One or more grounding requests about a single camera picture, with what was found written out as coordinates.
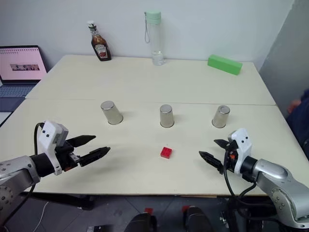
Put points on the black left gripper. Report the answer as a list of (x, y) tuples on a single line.
[(66, 154)]

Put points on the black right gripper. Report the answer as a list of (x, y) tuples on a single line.
[(231, 157)]

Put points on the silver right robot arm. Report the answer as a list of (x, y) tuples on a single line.
[(277, 183)]

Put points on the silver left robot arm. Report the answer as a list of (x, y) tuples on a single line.
[(17, 171)]

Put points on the inverted silver metal cup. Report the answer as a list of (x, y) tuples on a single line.
[(220, 116), (166, 116), (111, 112)]

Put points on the red toy building brick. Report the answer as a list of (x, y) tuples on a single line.
[(167, 152)]

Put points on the green rectangular block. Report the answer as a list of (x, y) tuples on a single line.
[(224, 64)]

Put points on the person in dark clothing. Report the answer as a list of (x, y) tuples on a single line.
[(298, 118)]

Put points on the ketchup bottle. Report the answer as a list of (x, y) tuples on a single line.
[(100, 44)]

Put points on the open laptop computer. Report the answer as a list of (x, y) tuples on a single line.
[(17, 72)]

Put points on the clear bottle with green lid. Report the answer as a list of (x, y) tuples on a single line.
[(155, 38)]

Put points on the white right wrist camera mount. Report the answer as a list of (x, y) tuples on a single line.
[(242, 149)]

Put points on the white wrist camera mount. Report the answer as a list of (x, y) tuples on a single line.
[(51, 140), (242, 149)]

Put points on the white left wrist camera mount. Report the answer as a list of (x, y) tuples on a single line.
[(51, 140)]

